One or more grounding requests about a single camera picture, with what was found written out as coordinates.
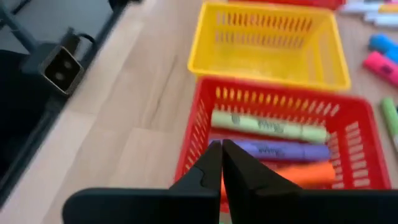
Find yellow plastic basket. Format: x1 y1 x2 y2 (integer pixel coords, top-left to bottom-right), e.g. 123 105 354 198
187 1 352 93

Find black capped thin marker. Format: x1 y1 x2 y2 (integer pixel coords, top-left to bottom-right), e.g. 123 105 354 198
363 12 398 29

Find red plastic basket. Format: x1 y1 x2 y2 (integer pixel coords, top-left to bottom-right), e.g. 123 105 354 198
173 75 392 215
228 0 346 10

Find light green highlighter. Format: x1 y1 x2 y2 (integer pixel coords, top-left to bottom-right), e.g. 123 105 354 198
210 110 330 144

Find orange highlighter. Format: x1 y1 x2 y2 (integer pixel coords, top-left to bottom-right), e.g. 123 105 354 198
217 161 336 212

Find purple highlighter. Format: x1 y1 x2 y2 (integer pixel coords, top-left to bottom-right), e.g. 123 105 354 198
208 139 331 162

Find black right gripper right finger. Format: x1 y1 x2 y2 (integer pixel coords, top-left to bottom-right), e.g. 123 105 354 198
222 139 398 224

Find blue highlighter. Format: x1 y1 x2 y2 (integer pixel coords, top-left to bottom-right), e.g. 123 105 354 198
368 33 398 55
385 48 398 65

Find black camera cable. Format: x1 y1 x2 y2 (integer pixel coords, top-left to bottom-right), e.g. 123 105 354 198
60 27 98 55

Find pink highlighter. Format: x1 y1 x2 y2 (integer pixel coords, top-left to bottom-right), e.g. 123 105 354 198
362 51 398 88

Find small grey depth camera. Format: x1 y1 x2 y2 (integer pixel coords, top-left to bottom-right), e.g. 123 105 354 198
21 42 85 97

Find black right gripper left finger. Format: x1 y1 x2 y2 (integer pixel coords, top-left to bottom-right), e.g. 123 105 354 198
62 140 223 224

